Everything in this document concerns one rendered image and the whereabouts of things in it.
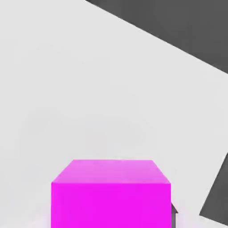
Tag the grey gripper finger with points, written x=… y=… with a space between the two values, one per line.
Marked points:
x=173 y=218

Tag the small magenta cube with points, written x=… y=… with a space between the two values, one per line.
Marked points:
x=110 y=201

